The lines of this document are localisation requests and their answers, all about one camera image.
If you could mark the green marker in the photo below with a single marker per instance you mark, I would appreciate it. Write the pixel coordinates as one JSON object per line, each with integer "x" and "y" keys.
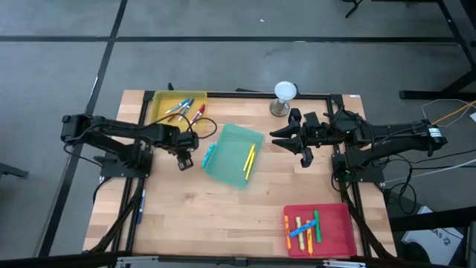
{"x": 317, "y": 229}

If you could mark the black front crossbar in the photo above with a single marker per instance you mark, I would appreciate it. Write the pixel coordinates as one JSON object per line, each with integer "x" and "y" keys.
{"x": 74, "y": 260}

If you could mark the blue Expo marker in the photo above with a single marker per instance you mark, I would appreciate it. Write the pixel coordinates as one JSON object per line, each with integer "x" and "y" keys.
{"x": 177, "y": 106}
{"x": 187, "y": 108}

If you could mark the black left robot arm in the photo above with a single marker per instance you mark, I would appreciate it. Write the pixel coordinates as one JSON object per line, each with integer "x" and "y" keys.
{"x": 122, "y": 130}

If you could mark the orange Sharpie highlighter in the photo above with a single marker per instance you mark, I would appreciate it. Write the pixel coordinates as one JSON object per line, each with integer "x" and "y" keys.
{"x": 288, "y": 232}

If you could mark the black floor foot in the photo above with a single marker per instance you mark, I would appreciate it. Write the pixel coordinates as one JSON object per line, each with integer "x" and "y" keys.
{"x": 11, "y": 170}

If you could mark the thick blue marker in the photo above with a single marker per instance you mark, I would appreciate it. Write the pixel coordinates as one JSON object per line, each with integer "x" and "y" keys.
{"x": 302, "y": 229}

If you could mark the black aluminium table frame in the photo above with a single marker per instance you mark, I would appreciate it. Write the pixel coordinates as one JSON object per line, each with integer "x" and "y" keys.
{"x": 241, "y": 95}

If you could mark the white-topped metal stand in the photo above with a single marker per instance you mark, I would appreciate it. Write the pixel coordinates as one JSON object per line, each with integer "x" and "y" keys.
{"x": 285, "y": 90}

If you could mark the black desk base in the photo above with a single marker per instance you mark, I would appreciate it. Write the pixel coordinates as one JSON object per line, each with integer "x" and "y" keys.
{"x": 420, "y": 95}

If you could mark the thick yellow highlighter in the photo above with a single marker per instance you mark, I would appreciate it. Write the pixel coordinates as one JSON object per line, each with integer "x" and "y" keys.
{"x": 309, "y": 242}

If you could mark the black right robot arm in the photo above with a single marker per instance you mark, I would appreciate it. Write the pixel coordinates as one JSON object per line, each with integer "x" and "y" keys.
{"x": 394, "y": 139}

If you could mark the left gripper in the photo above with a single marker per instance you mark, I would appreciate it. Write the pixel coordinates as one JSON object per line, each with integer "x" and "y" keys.
{"x": 184, "y": 143}

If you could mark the red translucent bin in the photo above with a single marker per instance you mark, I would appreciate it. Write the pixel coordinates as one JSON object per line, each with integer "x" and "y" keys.
{"x": 334, "y": 231}

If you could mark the teal marker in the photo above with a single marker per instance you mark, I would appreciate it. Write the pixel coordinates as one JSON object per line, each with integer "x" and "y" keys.
{"x": 208, "y": 155}

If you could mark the black chair base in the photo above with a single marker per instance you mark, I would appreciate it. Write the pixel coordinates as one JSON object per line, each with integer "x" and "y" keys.
{"x": 352, "y": 8}

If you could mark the yellow translucent bin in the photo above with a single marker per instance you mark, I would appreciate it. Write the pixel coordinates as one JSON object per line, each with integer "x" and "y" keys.
{"x": 163, "y": 100}

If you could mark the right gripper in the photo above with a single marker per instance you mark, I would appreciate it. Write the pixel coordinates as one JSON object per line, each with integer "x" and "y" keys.
{"x": 320, "y": 134}

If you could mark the white cardboard box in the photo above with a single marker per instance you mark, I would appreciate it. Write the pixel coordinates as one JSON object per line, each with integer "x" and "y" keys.
{"x": 431, "y": 242}

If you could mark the blue capped white marker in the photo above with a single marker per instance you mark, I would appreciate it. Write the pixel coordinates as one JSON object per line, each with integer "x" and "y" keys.
{"x": 141, "y": 206}

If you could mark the green translucent bin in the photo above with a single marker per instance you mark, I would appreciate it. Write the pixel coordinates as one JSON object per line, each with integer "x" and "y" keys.
{"x": 230, "y": 156}

